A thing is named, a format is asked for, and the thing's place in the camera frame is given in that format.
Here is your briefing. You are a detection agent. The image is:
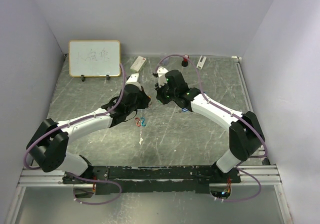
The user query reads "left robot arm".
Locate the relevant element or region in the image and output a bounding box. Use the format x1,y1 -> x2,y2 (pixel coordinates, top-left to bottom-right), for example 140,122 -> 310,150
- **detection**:
26,84 -> 151,183

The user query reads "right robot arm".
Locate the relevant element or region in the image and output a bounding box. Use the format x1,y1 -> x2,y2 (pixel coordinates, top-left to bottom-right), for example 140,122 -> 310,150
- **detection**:
155,68 -> 265,183

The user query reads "red carabiner clip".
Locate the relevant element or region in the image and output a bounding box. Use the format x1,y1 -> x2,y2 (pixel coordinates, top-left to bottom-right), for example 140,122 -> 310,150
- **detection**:
135,117 -> 141,126

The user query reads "red black stamp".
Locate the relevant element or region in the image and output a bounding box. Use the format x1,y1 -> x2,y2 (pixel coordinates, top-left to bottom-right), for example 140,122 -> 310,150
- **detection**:
181,55 -> 189,67

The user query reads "teal carabiner clip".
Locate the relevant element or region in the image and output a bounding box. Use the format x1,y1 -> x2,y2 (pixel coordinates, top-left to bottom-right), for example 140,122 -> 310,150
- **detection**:
140,117 -> 146,126

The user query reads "clear plastic cup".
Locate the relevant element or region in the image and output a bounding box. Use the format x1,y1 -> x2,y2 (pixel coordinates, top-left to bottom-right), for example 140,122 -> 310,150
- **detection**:
162,59 -> 169,65

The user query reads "white red cardboard box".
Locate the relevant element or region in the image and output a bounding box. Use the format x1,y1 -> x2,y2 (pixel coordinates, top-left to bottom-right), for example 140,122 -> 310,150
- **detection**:
130,56 -> 146,73

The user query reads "white rectangular device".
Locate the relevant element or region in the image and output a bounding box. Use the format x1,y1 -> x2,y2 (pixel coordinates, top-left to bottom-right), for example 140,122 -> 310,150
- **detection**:
196,56 -> 207,70

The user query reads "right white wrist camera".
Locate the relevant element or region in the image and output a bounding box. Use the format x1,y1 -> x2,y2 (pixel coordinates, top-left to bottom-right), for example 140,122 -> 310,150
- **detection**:
153,67 -> 168,88

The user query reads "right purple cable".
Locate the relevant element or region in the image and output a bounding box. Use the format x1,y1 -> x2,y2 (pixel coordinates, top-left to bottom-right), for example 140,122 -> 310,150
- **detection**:
156,54 -> 268,202

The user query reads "purple cable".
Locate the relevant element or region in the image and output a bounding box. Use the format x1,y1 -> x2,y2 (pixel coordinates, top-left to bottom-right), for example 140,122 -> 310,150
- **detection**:
23,63 -> 126,205
156,54 -> 268,202

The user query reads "white whiteboard wooden frame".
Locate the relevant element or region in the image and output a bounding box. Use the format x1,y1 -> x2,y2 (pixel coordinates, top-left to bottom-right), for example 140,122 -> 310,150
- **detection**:
68,40 -> 121,78

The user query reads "right side aluminium rail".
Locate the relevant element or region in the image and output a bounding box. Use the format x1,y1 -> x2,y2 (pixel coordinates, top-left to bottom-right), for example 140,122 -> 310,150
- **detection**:
231,56 -> 270,165

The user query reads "aluminium rail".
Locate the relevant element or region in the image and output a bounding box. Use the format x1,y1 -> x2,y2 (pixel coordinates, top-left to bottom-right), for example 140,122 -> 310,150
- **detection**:
18,165 -> 282,187
231,56 -> 270,165

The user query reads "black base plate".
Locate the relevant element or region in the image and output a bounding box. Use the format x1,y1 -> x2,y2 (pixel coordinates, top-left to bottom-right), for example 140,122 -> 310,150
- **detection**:
62,165 -> 242,196

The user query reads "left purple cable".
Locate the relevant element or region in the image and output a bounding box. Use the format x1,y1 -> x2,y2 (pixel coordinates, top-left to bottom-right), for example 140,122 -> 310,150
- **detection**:
23,63 -> 126,205

